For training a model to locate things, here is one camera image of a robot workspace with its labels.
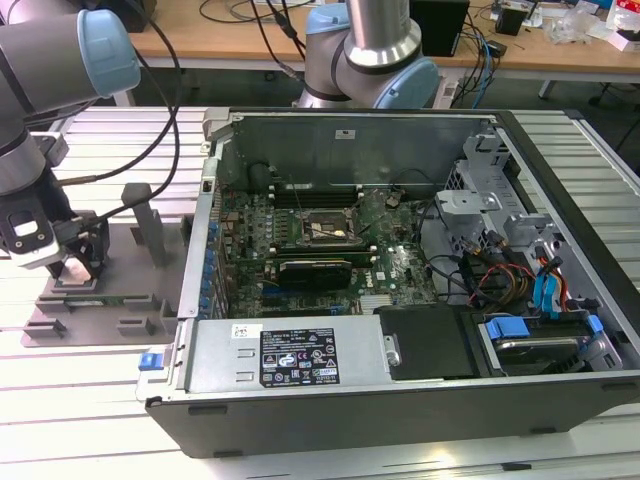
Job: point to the silver CPU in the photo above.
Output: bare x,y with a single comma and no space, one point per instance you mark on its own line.
77,270

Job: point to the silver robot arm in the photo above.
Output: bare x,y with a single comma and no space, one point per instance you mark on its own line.
45,55

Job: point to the CPU socket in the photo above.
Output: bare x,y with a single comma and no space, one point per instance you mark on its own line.
320,220

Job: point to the grey parts rack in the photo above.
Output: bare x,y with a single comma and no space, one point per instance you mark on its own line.
115,285

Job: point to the blue card clip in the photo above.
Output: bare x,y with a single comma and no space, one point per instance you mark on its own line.
215,231
208,271
205,286
211,256
203,302

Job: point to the blue case latch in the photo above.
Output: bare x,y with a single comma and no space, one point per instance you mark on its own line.
150,362

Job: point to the silver power supply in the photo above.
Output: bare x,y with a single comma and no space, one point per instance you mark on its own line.
220,360

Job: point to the black graphics card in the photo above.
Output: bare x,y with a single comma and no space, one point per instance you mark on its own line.
315,275

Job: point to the silver coin battery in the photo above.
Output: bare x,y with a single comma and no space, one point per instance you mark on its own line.
391,201

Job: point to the silver chipset heatsink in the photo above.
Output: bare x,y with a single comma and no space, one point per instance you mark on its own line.
377,305

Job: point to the green motherboard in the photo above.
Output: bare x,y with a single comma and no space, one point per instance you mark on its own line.
405,270

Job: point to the black PC case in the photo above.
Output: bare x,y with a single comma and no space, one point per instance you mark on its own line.
350,425

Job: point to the black plastic shroud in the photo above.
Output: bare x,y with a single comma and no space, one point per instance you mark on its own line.
425,345

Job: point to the silver drive cage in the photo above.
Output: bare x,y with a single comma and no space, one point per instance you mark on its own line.
467,202

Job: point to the tall black box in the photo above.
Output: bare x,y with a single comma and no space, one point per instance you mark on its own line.
440,25

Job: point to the small black device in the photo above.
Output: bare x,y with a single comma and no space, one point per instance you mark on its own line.
497,47

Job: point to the small black box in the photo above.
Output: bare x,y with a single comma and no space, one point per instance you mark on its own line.
510,22

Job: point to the hard disk in blue carrier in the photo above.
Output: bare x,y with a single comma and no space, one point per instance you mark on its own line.
540,352

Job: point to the clear plastic bags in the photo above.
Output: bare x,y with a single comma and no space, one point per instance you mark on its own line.
575,25

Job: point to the white red box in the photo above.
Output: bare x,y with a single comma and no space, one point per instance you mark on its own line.
625,25

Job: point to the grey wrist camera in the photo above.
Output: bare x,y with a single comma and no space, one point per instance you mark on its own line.
30,235

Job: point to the wooden desk white frame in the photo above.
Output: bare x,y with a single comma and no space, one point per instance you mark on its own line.
225,45

